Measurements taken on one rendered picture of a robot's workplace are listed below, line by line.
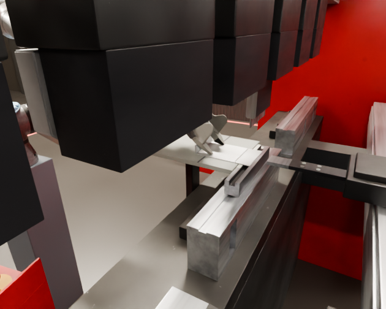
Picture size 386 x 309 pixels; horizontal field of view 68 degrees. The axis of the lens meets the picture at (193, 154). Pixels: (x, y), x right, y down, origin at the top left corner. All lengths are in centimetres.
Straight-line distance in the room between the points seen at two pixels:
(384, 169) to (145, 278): 45
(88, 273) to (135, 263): 128
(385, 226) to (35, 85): 49
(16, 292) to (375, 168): 69
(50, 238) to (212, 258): 103
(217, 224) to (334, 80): 108
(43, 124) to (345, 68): 131
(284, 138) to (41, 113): 81
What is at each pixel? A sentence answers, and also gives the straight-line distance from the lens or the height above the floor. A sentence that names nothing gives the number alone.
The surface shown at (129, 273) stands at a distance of 55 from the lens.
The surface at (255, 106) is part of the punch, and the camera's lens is 57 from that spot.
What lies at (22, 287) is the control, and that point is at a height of 81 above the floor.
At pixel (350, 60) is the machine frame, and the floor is 113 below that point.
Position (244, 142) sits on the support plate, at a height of 100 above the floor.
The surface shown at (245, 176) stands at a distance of 56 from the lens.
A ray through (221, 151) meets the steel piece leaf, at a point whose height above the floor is 100.
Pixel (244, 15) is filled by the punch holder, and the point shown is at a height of 128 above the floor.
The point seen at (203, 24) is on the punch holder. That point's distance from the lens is 28.
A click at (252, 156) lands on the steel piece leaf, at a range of 64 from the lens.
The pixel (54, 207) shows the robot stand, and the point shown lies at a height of 56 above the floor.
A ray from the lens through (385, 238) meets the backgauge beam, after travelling 51.
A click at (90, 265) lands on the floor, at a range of 188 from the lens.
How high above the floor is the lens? 127
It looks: 24 degrees down
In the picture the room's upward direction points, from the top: 1 degrees counter-clockwise
